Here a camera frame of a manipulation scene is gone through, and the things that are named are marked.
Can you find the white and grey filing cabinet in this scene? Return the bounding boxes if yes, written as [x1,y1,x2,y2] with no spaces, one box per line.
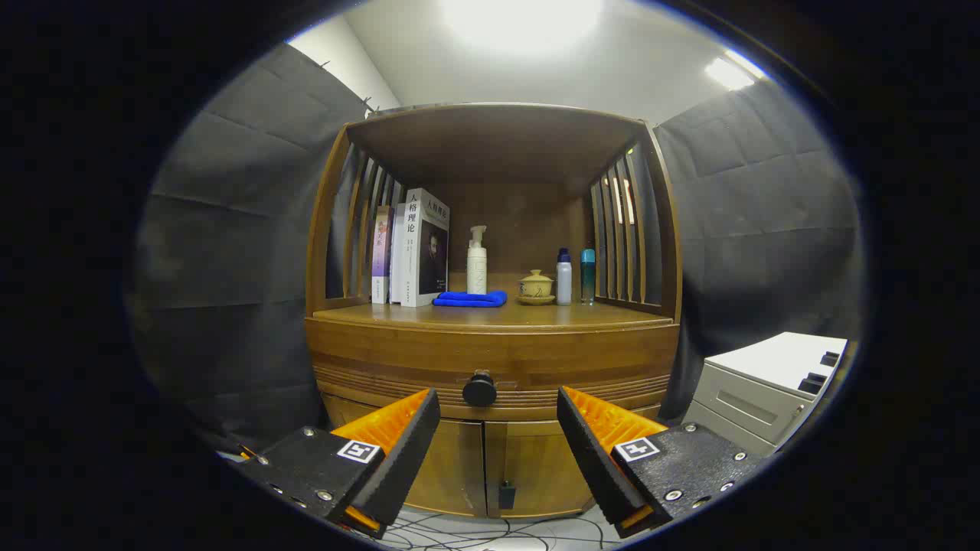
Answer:
[681,331,849,458]

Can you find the wooden drawer with black knob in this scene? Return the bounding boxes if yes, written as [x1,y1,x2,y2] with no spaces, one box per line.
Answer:
[309,325,680,422]

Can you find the wooden countertop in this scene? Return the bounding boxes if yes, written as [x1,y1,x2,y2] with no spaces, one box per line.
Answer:
[312,298,675,331]

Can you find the black floor cables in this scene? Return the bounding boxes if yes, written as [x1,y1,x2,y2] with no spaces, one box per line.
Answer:
[375,509,621,551]

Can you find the white pump bottle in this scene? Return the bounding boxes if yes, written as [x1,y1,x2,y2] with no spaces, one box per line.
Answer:
[467,225,488,295]

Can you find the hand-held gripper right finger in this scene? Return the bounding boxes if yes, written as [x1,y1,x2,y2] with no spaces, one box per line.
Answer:
[556,386,766,538]

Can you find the purple book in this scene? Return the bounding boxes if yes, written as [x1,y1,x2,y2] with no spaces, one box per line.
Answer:
[371,205,395,305]

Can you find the brown wooden cabinet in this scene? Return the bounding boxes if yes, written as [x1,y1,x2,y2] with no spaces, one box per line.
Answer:
[305,102,684,520]

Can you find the thin white book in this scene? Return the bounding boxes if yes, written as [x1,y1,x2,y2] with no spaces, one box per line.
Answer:
[389,203,407,305]

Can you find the yellow lidded teacup with saucer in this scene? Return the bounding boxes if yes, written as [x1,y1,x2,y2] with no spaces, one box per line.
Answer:
[516,269,556,306]

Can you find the small ceiling light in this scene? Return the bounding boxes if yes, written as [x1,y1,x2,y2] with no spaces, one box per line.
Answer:
[704,50,766,91]

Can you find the white book with portrait cover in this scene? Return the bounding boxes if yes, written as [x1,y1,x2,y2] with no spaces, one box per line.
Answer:
[398,187,451,308]

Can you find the blue folded cloth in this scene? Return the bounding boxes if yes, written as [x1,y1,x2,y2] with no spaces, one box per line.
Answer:
[433,290,508,308]

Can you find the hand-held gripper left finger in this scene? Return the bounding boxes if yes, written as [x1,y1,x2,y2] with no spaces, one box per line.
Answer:
[230,387,442,538]

